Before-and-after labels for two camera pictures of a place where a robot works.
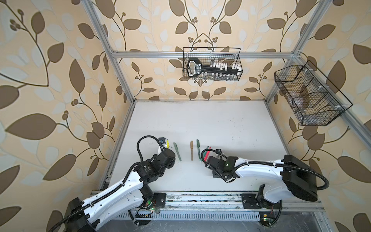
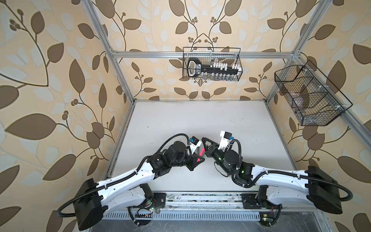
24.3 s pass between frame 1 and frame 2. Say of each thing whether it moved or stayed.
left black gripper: moved
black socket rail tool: stayed
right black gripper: moved
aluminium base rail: stayed
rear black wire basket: stayed
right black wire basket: stayed
